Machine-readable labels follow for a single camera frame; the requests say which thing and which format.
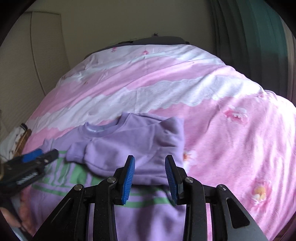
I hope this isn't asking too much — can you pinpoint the purple sweatshirt green print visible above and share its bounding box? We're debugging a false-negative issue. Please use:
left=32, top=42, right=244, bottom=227
left=29, top=113, right=185, bottom=240

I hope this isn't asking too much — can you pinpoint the person's left hand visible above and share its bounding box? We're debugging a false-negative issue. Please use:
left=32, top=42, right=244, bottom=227
left=1, top=191, right=35, bottom=240

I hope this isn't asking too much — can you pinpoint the pink white floral bedspread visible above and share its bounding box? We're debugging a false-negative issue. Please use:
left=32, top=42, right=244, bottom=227
left=25, top=45, right=295, bottom=240

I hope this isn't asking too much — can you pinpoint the beige wardrobe door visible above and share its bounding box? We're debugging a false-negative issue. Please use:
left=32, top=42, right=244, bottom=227
left=1, top=11, right=70, bottom=139

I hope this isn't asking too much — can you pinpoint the dark headboard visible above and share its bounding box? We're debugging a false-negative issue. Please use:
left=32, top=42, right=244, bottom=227
left=100, top=35, right=190, bottom=51

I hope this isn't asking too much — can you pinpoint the green curtain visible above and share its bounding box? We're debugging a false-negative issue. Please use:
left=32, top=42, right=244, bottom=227
left=210, top=1, right=295, bottom=101

